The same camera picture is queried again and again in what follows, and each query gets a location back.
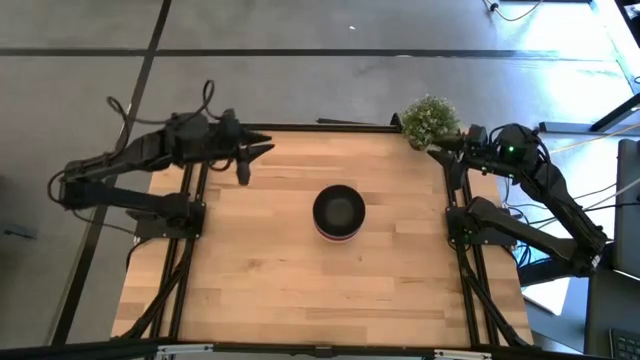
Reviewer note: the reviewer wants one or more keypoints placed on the black corner bracket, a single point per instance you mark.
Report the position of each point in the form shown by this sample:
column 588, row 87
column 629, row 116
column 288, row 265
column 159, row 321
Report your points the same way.
column 396, row 121

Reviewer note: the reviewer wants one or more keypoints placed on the green potted plant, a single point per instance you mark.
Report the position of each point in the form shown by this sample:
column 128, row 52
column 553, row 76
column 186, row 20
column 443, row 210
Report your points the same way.
column 429, row 120

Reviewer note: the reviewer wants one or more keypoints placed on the dark grey desk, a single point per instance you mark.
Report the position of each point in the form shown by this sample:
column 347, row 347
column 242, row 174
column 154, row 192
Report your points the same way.
column 610, row 310

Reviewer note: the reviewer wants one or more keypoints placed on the coral pink bowl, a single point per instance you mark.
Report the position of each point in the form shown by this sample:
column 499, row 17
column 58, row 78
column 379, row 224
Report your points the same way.
column 340, row 240

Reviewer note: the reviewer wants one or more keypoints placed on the grey monitor panel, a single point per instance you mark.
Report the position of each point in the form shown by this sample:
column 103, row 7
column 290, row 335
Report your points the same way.
column 629, row 210

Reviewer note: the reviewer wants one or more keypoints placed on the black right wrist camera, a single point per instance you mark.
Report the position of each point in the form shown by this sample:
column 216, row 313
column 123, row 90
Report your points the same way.
column 476, row 135

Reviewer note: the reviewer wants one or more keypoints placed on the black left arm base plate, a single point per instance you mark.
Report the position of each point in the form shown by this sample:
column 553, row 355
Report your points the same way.
column 150, row 231

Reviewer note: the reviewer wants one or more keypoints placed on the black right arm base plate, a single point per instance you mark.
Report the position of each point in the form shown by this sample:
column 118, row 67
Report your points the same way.
column 502, row 239

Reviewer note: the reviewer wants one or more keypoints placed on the black frame crossbar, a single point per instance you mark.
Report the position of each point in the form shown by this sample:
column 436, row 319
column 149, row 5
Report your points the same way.
column 310, row 127

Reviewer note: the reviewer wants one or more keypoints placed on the black diagonal frame strut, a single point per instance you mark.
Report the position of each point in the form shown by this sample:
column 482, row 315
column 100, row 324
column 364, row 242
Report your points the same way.
column 517, row 331
column 133, row 325

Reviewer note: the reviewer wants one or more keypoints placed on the black bowl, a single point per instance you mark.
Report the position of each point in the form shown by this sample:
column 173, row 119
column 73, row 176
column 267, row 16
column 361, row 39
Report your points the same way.
column 339, row 210

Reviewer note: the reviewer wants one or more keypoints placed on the thin black rod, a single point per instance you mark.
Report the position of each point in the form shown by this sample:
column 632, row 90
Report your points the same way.
column 350, row 122

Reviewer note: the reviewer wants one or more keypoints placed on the black desk leg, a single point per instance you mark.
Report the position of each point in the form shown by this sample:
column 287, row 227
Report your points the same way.
column 560, row 127

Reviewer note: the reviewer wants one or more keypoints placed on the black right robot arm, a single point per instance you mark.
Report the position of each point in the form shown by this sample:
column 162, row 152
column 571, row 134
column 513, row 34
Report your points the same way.
column 555, row 195

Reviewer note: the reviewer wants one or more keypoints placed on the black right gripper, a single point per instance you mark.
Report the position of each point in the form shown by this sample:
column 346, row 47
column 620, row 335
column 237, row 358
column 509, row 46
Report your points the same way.
column 475, row 156

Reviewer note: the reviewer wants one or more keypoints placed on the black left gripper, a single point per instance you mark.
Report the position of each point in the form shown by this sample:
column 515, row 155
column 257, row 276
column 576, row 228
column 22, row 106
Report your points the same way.
column 230, row 142

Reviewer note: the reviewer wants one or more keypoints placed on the black desk foot bar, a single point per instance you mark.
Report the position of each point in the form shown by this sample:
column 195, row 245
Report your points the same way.
column 540, row 275

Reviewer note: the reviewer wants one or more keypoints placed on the white sheet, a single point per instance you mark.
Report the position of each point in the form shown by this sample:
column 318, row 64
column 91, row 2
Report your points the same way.
column 550, row 295

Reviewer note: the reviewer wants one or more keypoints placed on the magenta bowl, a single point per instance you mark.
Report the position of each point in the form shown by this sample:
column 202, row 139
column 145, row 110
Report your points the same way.
column 340, row 234

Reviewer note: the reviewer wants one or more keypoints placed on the black keyboard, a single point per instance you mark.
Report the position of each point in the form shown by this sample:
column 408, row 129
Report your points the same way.
column 627, row 346

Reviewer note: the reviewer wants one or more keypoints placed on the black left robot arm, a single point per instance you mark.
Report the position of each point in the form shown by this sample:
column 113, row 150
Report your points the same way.
column 125, row 150

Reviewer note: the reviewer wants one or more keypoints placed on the black table edge bar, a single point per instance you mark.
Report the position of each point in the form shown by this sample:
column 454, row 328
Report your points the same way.
column 100, row 348

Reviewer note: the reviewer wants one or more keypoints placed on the black frame side rail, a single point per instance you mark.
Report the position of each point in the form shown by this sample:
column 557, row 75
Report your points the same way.
column 162, row 295
column 487, row 300
column 467, row 300
column 180, row 295

